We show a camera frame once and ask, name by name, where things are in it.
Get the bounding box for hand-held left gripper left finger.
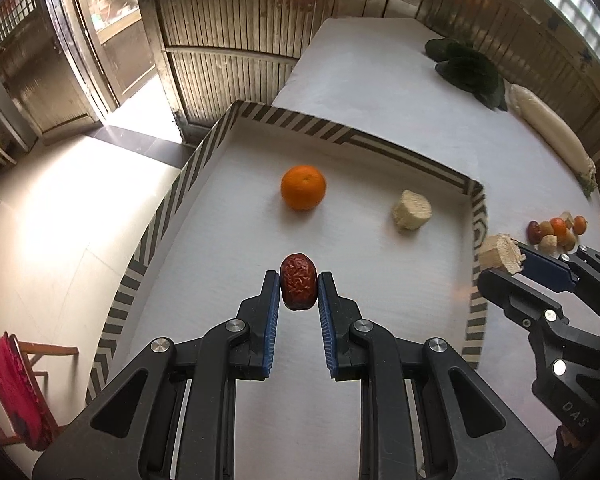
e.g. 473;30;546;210
30;270;281;480

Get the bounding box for red seat cushion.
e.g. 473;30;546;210
0;332;57;452

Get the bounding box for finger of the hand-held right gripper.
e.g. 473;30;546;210
517;243;600;307
477;269;600;391

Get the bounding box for dark green vegetable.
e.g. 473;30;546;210
435;55;508;111
425;38;476;62

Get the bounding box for pale sugarcane piece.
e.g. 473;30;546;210
392;189;433;232
478;232;523;275

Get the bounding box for white tray with striped rim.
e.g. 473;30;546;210
85;101;489;406

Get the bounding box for wooden chair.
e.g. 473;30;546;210
0;332;81;447

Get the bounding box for large orange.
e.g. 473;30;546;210
280;164;327;212

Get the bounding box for glass block window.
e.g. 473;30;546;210
500;0;600;86

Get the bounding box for white radish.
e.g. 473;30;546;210
507;82;598;196

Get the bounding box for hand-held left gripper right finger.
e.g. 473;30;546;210
317;270;561;480

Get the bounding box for slatted metal door leaf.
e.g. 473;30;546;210
0;0;119;133
135;0;311;143

